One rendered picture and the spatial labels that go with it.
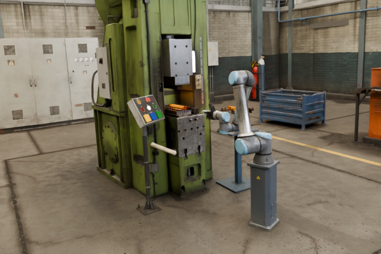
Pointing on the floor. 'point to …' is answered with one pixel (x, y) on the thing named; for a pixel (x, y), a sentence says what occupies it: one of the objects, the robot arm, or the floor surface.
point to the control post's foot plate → (148, 208)
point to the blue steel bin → (293, 106)
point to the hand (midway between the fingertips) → (203, 110)
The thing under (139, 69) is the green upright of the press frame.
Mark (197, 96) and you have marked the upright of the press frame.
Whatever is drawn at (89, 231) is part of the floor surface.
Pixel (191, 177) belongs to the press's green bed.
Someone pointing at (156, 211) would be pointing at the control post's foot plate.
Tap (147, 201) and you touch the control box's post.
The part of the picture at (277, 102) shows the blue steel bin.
